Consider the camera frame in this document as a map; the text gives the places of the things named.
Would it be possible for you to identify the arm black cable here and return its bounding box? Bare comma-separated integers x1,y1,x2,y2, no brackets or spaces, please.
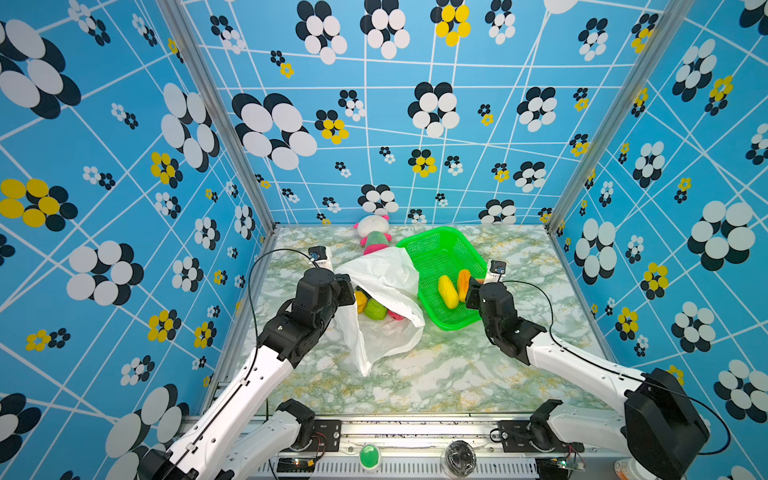
500,279,733,456
247,248,314,421

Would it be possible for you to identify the small yellow fruit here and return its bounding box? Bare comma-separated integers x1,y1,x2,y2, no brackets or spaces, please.
354,290,368,314

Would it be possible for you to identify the aluminium front rail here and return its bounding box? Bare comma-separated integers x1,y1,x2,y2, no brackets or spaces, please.
245,413,630,479

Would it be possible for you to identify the pink white plush toy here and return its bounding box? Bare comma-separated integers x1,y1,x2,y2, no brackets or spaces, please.
353,214,392,255

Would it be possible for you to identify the yellow lemon fruit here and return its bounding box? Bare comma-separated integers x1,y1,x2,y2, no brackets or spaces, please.
438,275,460,310

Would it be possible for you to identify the green lime fruit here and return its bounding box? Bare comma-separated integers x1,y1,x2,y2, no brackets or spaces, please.
363,298,388,321

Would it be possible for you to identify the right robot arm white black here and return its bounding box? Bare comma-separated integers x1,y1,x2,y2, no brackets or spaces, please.
466,280,710,479

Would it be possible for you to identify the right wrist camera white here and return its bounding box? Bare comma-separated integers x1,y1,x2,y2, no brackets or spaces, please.
484,260,507,284

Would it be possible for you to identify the red lychee fruit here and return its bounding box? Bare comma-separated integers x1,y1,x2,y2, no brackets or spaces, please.
388,310,405,321

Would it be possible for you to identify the green plastic mesh basket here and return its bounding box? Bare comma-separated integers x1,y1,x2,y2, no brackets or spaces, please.
395,226,488,332

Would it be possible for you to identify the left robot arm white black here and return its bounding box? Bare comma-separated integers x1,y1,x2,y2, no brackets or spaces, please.
137,267,355,479

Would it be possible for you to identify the round silver knob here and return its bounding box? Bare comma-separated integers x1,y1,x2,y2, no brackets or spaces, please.
441,440,477,479

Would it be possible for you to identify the aluminium frame post right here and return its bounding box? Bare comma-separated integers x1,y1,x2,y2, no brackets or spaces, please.
546,0,695,237

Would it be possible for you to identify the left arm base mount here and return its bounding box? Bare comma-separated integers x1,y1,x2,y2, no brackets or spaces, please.
274,399,342,453

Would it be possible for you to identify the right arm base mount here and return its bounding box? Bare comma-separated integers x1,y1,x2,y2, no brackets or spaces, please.
489,399,585,453

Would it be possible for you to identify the green push button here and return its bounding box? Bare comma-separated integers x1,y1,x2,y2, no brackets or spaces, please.
359,444,382,472

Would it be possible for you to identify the aluminium frame post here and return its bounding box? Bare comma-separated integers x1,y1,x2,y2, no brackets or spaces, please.
157,0,275,238
546,0,695,237

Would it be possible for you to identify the white orange container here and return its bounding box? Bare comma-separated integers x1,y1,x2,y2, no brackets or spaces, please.
614,458,648,480

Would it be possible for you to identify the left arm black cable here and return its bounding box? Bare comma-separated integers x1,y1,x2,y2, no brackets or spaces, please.
247,248,314,421

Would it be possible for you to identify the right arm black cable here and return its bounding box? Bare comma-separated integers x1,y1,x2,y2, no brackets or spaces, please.
500,279,733,456

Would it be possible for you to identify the white plastic bag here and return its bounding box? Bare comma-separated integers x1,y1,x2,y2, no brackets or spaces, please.
333,247,425,377

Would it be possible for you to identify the aluminium frame post left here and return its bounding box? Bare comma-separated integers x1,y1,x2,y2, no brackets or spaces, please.
157,0,275,238

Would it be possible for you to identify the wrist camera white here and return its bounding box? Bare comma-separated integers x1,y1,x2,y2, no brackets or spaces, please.
308,246,333,271
484,260,507,284

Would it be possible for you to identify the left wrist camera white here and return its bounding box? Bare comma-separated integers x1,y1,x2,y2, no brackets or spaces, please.
308,246,333,271

